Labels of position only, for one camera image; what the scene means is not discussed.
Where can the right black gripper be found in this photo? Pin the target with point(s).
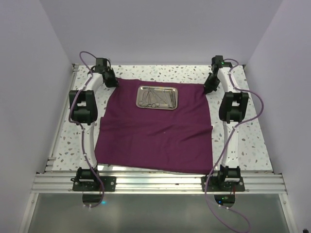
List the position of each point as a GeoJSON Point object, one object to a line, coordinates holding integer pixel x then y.
{"type": "Point", "coordinates": [207, 86]}

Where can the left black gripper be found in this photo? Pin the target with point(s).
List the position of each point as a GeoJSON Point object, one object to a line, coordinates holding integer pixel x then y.
{"type": "Point", "coordinates": [114, 83]}

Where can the purple cloth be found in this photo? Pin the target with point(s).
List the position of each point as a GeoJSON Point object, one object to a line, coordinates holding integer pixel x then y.
{"type": "Point", "coordinates": [178, 140]}

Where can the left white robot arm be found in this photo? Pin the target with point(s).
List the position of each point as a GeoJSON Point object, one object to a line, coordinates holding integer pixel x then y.
{"type": "Point", "coordinates": [83, 112]}

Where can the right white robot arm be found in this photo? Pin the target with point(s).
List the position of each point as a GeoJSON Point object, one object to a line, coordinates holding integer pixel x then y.
{"type": "Point", "coordinates": [232, 111]}

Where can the surgical scissors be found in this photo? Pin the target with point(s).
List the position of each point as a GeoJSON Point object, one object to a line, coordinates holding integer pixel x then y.
{"type": "Point", "coordinates": [145, 99]}

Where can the surgical forceps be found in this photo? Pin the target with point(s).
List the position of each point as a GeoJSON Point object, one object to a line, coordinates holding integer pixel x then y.
{"type": "Point", "coordinates": [166, 98]}

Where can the steel instrument tray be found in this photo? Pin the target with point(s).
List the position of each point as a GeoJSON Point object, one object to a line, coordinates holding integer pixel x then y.
{"type": "Point", "coordinates": [152, 105]}

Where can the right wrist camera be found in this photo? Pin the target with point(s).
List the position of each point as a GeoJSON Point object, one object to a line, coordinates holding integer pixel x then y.
{"type": "Point", "coordinates": [219, 62]}

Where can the aluminium left side rail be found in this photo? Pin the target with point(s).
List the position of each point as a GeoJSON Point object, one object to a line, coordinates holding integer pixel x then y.
{"type": "Point", "coordinates": [51, 157]}

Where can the aluminium rail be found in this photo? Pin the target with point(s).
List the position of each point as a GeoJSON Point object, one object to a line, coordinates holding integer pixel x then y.
{"type": "Point", "coordinates": [51, 157]}
{"type": "Point", "coordinates": [156, 182]}

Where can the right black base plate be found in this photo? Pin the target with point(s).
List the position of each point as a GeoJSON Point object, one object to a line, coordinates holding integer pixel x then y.
{"type": "Point", "coordinates": [216, 186]}

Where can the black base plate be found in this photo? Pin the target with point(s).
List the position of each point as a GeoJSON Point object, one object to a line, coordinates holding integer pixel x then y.
{"type": "Point", "coordinates": [216, 186]}
{"type": "Point", "coordinates": [109, 183]}

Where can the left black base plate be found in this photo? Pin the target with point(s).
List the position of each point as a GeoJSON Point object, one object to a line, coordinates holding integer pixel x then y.
{"type": "Point", "coordinates": [109, 183]}

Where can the aluminium front rail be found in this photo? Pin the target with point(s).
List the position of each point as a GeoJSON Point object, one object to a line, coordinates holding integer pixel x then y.
{"type": "Point", "coordinates": [156, 182]}

